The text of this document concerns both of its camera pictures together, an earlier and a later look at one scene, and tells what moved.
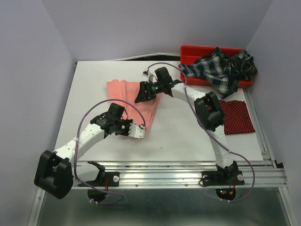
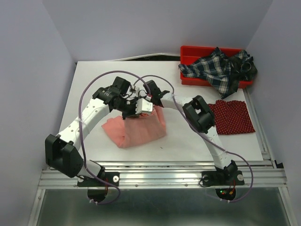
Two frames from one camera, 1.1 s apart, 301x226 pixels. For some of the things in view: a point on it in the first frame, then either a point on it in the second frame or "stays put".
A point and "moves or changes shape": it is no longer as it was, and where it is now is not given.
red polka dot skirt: [236, 117] stays put
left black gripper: [128, 123] → [132, 113]
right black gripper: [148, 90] → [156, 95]
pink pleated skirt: [127, 91] moves or changes shape
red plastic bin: [189, 53] stays put
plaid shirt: [225, 73] stays put
